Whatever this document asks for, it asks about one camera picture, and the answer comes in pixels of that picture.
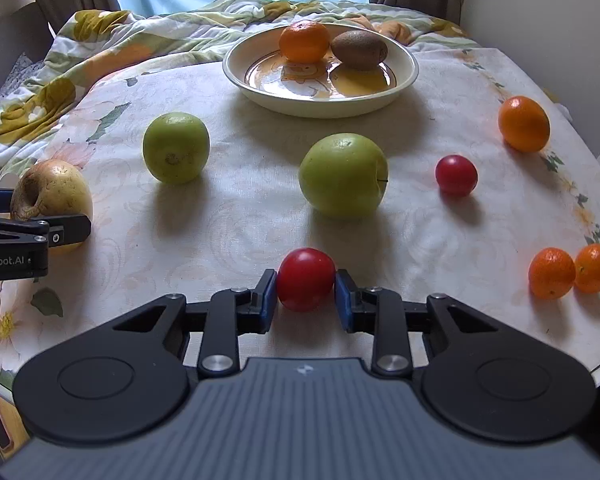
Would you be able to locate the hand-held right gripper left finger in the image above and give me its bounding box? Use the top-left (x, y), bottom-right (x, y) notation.
top-left (112, 269), bottom-right (279, 380)

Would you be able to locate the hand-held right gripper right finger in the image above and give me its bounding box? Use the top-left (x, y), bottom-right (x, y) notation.
top-left (334, 269), bottom-right (498, 378)

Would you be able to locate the yellow wrinkled apple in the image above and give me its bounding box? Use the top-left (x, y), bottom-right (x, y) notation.
top-left (10, 159), bottom-right (94, 253)

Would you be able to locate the large green apple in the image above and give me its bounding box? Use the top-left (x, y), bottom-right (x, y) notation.
top-left (299, 133), bottom-right (389, 219)

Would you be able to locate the small green apple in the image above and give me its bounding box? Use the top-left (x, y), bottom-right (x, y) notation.
top-left (142, 112), bottom-right (211, 184)

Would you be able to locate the small red tomato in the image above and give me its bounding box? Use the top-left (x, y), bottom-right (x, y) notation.
top-left (435, 155), bottom-right (479, 197)

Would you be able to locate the cream ceramic bowl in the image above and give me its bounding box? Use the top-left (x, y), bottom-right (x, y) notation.
top-left (222, 24), bottom-right (420, 119)

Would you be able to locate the small tangerine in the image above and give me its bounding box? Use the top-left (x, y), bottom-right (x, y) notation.
top-left (573, 244), bottom-right (600, 294)

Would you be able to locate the smooth orange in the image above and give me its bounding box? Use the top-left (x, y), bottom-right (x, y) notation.
top-left (497, 95), bottom-right (551, 153)

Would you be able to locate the cream floral tablecloth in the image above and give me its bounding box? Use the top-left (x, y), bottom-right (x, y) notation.
top-left (0, 47), bottom-right (600, 391)

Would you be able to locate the grey patterned cloth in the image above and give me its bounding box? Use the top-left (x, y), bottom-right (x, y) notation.
top-left (0, 52), bottom-right (46, 111)

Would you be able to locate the green striped floral blanket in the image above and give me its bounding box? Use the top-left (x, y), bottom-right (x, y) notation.
top-left (0, 0), bottom-right (473, 186)

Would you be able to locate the bumpy tangerine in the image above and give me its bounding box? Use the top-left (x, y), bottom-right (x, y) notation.
top-left (528, 247), bottom-right (577, 300)

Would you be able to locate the brown kiwi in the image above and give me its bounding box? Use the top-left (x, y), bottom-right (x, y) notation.
top-left (330, 30), bottom-right (389, 71)

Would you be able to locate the large orange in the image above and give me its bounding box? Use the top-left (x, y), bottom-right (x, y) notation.
top-left (279, 20), bottom-right (331, 63)

